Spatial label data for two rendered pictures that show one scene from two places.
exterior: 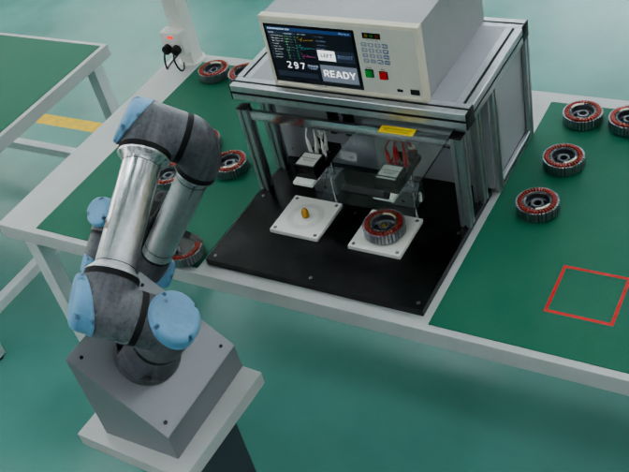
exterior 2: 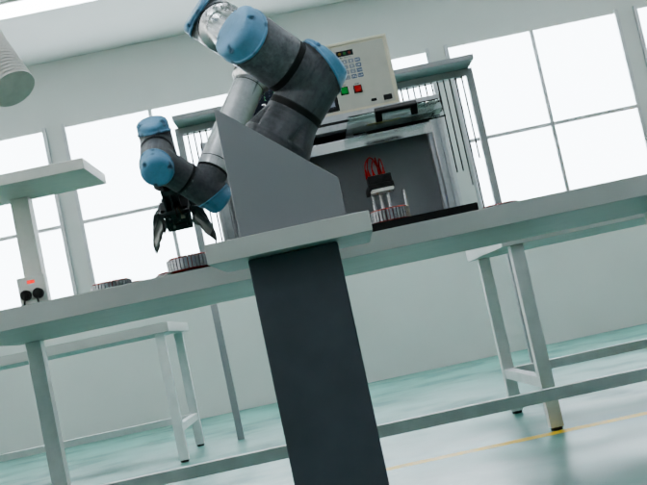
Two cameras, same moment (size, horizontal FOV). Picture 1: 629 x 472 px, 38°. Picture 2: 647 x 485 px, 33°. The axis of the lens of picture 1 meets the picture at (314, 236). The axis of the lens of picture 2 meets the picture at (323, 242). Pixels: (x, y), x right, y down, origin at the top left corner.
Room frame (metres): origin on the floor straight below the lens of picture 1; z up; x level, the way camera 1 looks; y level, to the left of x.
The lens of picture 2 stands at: (-0.26, 1.77, 0.55)
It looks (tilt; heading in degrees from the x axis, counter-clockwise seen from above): 4 degrees up; 321
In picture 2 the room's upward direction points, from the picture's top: 12 degrees counter-clockwise
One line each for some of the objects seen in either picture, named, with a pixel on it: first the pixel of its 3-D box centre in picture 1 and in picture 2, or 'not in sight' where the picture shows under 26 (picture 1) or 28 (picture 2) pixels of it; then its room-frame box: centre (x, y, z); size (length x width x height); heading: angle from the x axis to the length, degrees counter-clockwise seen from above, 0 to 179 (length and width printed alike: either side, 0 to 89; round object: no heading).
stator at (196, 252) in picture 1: (183, 250); (190, 263); (1.98, 0.36, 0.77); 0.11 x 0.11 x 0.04
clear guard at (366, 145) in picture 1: (393, 156); (392, 126); (1.79, -0.23, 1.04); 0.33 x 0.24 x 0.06; 142
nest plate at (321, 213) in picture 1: (306, 217); not in sight; (1.97, 0.01, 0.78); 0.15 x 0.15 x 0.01; 52
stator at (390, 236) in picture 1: (384, 226); (389, 216); (1.82, -0.18, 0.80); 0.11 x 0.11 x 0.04
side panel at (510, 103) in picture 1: (509, 113); not in sight; (2.01, -0.59, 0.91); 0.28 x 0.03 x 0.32; 142
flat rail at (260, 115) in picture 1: (344, 127); (326, 148); (1.98, -0.15, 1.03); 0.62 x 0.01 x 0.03; 52
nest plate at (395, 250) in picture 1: (386, 233); not in sight; (1.82, -0.18, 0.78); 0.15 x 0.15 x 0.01; 52
